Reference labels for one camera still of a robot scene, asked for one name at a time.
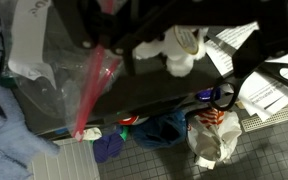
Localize purple cloth on floor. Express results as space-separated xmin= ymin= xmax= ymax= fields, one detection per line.
xmin=93 ymin=127 xmax=128 ymax=163

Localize dark blue plastic bag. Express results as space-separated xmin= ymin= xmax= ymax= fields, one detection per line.
xmin=131 ymin=110 xmax=187 ymax=149

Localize white floor drain grate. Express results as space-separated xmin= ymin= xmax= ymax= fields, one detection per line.
xmin=241 ymin=107 xmax=288 ymax=132

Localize white paper sheets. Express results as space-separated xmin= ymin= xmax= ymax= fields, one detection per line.
xmin=206 ymin=23 xmax=288 ymax=121

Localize dark wooden cabinet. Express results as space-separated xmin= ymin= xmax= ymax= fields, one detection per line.
xmin=13 ymin=57 xmax=221 ymax=140

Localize clear zip plastic bag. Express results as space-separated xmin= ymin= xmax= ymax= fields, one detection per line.
xmin=0 ymin=0 xmax=121 ymax=141

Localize blue towel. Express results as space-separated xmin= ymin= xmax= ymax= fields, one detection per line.
xmin=0 ymin=0 xmax=61 ymax=180

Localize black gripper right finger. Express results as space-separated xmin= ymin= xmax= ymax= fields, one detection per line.
xmin=254 ymin=0 xmax=288 ymax=56

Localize white orange plastic bag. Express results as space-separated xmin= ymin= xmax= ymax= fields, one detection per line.
xmin=187 ymin=109 xmax=242 ymax=169

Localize black scissors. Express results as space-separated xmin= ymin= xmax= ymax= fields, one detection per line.
xmin=211 ymin=62 xmax=288 ymax=111

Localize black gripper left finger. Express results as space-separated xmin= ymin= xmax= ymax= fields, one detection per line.
xmin=52 ymin=0 xmax=94 ymax=49

